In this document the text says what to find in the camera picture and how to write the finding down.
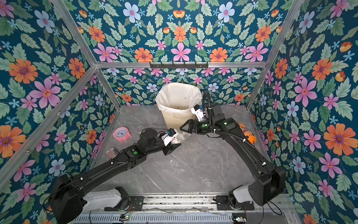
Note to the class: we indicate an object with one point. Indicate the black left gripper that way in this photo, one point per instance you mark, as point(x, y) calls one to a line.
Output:
point(168, 150)

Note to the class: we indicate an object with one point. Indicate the black wall hook rail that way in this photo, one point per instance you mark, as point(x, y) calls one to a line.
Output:
point(184, 65)

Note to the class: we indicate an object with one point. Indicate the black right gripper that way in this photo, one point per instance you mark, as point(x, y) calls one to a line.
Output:
point(191, 125)

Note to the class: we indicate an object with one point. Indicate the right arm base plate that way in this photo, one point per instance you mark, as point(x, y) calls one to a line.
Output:
point(222, 203)

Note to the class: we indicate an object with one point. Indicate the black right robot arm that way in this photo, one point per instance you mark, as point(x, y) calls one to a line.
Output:
point(269, 180)

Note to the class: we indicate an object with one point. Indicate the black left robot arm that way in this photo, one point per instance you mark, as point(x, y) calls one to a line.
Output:
point(74, 195)

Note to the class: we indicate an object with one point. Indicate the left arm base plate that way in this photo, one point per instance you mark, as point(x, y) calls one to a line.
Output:
point(133, 203)

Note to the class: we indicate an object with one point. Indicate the cream ribbed trash bin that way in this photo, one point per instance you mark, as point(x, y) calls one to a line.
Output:
point(175, 118)

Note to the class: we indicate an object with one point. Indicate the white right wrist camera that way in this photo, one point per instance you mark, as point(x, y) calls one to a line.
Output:
point(198, 111)

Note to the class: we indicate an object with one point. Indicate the orange plush toy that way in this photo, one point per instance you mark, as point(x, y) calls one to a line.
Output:
point(250, 135)

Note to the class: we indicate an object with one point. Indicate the white plastic bin liner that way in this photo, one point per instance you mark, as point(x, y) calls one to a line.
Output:
point(178, 98)

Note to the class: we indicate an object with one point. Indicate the jar with white lid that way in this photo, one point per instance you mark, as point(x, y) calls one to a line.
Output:
point(179, 137)

